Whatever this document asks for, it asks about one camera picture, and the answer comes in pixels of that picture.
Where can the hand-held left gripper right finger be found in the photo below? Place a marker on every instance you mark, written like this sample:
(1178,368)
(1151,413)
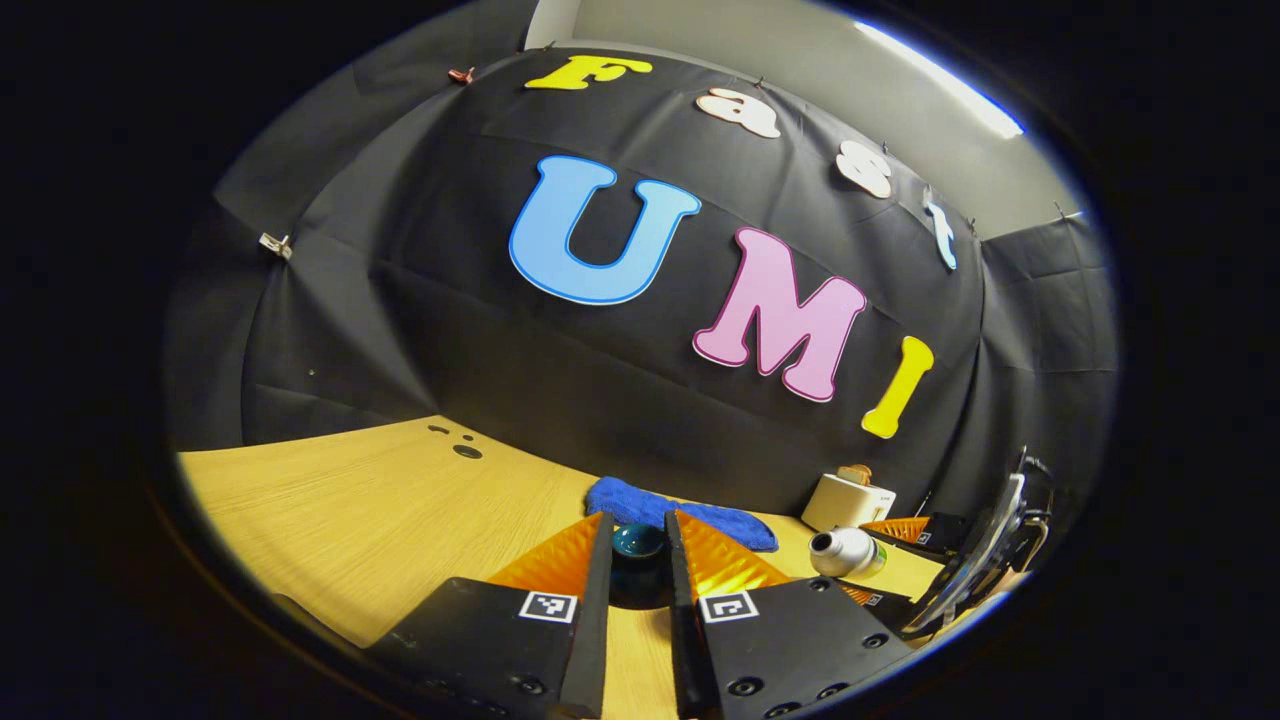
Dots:
(685,640)

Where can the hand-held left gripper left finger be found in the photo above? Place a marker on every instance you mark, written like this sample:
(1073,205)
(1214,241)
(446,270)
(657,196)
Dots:
(590,640)

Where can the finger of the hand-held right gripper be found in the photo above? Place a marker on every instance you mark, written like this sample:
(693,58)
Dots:
(920,535)
(880,603)

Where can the silver green water bottle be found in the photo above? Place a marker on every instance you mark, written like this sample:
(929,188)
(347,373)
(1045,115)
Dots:
(845,553)

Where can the white toaster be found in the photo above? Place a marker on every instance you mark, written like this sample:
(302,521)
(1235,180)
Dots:
(845,505)

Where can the bread slice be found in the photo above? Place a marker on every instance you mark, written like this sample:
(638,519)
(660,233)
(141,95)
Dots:
(855,474)

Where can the blue towel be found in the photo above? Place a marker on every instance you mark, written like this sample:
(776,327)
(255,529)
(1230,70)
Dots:
(640,505)

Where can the black backdrop cloth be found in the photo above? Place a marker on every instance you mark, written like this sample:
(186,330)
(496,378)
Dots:
(500,350)

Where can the metal clip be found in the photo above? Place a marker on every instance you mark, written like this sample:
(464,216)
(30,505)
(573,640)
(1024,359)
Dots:
(275,246)

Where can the red clip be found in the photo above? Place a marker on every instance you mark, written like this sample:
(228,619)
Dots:
(462,75)

